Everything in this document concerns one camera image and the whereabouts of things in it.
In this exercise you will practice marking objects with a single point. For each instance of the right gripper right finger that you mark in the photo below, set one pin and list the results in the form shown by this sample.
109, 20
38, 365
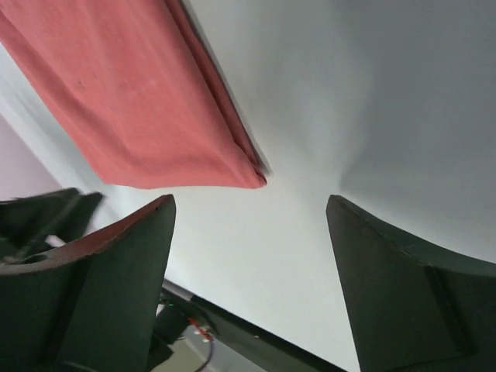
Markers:
412, 305

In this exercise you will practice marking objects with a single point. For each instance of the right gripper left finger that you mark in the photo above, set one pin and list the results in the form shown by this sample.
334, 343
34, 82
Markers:
89, 305

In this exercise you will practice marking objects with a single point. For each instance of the pink t shirt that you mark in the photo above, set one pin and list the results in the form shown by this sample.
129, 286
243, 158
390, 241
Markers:
133, 86

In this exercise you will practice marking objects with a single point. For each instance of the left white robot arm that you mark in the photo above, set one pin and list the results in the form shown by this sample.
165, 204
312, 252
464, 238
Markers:
26, 223

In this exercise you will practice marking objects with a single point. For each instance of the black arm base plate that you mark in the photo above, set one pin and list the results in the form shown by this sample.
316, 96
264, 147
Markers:
182, 309

